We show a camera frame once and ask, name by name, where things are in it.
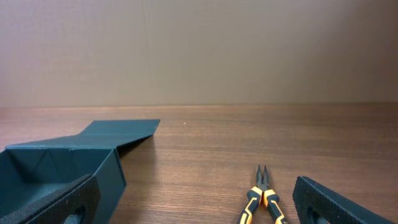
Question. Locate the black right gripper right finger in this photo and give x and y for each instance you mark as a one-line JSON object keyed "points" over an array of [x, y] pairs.
{"points": [[316, 203]]}

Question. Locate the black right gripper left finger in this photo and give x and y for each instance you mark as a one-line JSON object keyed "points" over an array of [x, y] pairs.
{"points": [[77, 202]]}

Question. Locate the orange black needle-nose pliers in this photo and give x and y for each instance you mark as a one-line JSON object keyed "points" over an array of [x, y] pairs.
{"points": [[262, 193]]}

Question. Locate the dark green open box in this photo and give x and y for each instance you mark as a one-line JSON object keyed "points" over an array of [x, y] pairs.
{"points": [[32, 170]]}

